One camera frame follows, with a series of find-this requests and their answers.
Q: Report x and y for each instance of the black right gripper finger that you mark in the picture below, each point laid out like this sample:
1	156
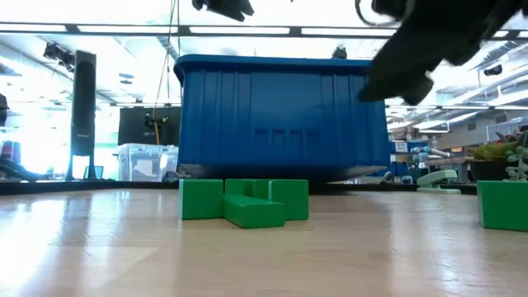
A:
396	88

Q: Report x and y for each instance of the black monitor screen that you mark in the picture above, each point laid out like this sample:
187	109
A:
132	123

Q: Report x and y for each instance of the large blue plastic bin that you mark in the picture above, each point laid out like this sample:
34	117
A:
280	115

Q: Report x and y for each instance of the black ceiling camera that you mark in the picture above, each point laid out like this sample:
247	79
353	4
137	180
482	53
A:
493	69

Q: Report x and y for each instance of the round ceiling sensor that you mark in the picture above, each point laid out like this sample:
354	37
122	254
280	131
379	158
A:
125	76

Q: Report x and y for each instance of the black dome camera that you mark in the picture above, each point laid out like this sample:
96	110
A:
339	53

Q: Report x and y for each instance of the potted succulent plant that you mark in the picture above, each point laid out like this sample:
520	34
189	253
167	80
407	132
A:
495	165

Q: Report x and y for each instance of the small laptop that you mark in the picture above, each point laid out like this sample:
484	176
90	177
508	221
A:
94	172

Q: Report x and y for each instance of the black track light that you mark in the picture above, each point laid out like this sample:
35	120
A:
55	51

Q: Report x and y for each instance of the green block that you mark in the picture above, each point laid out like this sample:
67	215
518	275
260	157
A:
247	186
201	199
293	199
503	205
253	212

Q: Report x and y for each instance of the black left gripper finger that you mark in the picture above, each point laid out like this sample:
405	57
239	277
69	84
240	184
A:
227	8

